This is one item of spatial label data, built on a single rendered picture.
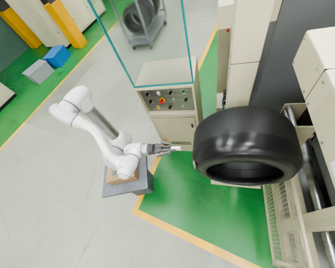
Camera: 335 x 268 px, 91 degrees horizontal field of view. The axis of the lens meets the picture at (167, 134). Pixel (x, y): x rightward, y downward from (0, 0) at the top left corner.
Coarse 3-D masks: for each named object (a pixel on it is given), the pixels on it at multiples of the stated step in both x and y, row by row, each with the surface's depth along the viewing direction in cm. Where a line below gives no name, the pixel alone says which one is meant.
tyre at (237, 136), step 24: (216, 120) 90; (240, 120) 82; (264, 120) 80; (288, 120) 85; (216, 144) 83; (240, 144) 77; (264, 144) 74; (288, 144) 76; (216, 168) 127; (240, 168) 126; (264, 168) 116; (288, 168) 80
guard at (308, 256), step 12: (288, 180) 111; (264, 192) 165; (276, 204) 134; (288, 216) 111; (300, 216) 95; (276, 228) 133; (300, 228) 93; (288, 252) 111; (276, 264) 130; (312, 264) 84
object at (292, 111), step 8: (288, 104) 113; (296, 104) 112; (304, 104) 111; (280, 112) 121; (288, 112) 111; (296, 112) 118; (304, 112) 116; (296, 120) 125; (304, 120) 115; (296, 128) 104; (304, 128) 103; (312, 128) 102; (304, 136) 110
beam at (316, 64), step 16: (320, 32) 60; (304, 48) 64; (320, 48) 56; (304, 64) 63; (320, 64) 54; (304, 80) 63; (320, 80) 54; (304, 96) 63; (320, 96) 53; (320, 112) 53; (320, 128) 53; (320, 144) 53
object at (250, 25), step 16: (240, 0) 59; (256, 0) 58; (272, 0) 58; (240, 16) 63; (256, 16) 63; (240, 32) 68; (256, 32) 67; (240, 48) 74; (256, 48) 73; (240, 64) 80; (256, 64) 79; (240, 80) 88; (240, 96) 98
